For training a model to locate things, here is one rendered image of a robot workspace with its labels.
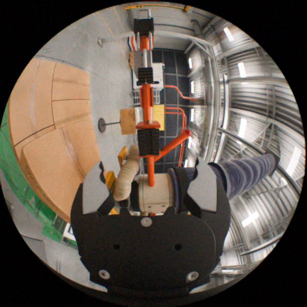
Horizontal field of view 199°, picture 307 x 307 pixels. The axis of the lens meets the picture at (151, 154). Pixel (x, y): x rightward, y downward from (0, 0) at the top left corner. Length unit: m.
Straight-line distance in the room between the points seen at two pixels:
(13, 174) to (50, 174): 0.97
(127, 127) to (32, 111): 1.85
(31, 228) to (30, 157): 1.20
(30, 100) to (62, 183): 0.64
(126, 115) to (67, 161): 1.82
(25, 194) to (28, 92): 0.94
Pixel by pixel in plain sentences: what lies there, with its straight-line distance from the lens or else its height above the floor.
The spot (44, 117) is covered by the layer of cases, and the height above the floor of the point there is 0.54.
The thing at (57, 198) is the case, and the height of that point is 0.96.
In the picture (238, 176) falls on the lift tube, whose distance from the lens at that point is 0.50.
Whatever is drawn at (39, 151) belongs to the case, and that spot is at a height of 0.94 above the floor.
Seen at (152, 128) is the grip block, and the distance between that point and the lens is 0.20.
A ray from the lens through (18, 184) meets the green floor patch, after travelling 1.32.
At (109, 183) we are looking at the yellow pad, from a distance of 0.25.
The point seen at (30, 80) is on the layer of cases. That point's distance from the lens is 0.91.
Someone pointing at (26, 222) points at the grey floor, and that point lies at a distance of 1.44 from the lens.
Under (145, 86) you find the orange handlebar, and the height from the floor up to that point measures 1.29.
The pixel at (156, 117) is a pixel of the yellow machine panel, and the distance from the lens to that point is 7.61.
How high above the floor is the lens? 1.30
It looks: level
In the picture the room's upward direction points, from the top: 88 degrees clockwise
